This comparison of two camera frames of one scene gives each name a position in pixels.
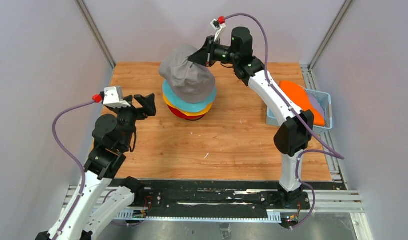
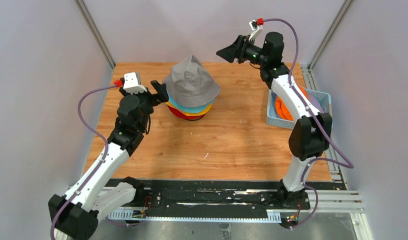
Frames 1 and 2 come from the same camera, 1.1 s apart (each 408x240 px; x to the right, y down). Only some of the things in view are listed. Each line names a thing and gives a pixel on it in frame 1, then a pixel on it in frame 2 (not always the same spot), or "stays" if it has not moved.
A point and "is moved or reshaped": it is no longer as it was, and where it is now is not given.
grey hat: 191,82 is moved or reshaped
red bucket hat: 179,114 stays
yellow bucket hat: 201,112 stays
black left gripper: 147,103 → 160,96
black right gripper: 205,55 → 236,50
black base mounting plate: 217,196 stays
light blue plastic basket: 324,99 stays
